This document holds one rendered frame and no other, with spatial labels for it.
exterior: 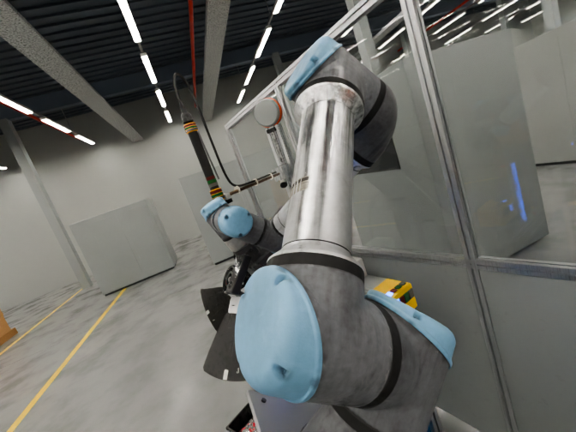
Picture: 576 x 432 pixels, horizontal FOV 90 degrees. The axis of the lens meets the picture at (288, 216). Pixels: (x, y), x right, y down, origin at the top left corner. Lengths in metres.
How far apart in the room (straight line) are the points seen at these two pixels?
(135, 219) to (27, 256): 7.17
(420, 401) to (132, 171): 13.29
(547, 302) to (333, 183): 1.05
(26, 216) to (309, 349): 14.44
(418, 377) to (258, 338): 0.18
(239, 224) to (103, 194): 13.05
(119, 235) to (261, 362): 8.12
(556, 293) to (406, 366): 0.98
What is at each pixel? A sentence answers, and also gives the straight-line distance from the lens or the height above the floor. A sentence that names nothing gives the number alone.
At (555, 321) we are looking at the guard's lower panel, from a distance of 1.35.
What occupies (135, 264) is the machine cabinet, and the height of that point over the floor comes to 0.48.
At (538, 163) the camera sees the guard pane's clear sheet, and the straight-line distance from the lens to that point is 1.13.
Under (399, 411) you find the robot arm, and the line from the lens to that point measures 0.39.
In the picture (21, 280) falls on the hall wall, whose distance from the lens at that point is 15.06.
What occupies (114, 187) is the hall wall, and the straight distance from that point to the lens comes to 13.58.
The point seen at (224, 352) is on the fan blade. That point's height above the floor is 1.00.
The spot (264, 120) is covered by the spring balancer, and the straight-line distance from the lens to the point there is 1.71.
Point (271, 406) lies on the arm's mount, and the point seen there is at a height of 1.23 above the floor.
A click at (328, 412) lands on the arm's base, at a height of 1.28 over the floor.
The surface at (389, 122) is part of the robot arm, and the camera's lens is 0.58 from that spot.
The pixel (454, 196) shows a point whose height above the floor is 1.25.
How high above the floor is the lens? 1.57
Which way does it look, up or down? 10 degrees down
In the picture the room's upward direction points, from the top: 20 degrees counter-clockwise
